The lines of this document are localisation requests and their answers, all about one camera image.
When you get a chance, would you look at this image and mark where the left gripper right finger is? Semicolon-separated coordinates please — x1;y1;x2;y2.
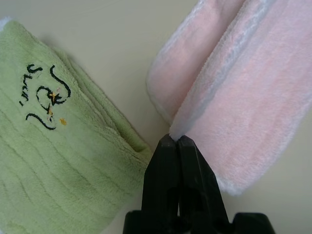
178;136;231;223

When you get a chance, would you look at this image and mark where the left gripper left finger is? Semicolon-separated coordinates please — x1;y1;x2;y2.
141;134;180;216

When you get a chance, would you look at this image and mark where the pink fluffy towel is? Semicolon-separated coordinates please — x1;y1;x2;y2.
145;0;312;197

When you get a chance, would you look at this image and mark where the green folded towel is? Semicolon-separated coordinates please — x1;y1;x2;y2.
0;16;153;234

